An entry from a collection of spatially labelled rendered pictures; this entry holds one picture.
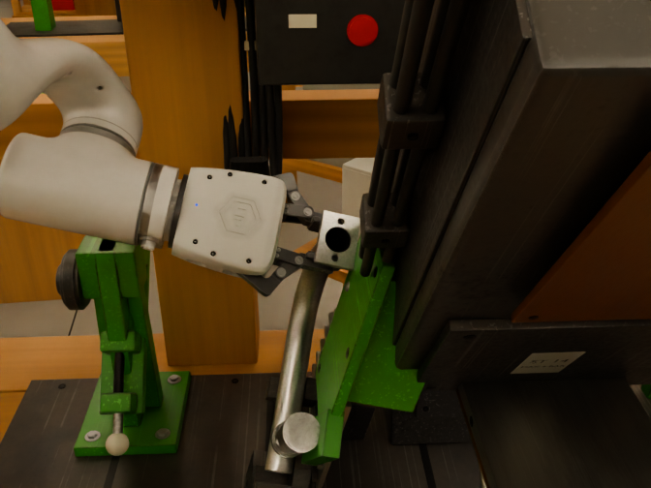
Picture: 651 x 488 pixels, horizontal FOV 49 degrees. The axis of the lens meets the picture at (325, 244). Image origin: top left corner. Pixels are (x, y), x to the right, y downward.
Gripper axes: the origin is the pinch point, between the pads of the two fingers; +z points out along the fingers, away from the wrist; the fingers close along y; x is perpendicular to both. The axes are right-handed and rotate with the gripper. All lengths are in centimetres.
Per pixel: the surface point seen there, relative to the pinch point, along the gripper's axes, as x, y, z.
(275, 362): 42.1, -7.9, 3.0
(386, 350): -6.2, -10.6, 6.1
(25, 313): 228, 15, -72
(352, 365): -6.0, -12.6, 3.2
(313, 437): 0.4, -19.2, 2.0
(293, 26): -2.2, 22.4, -7.8
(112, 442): 23.1, -23.2, -17.4
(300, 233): 252, 79, 33
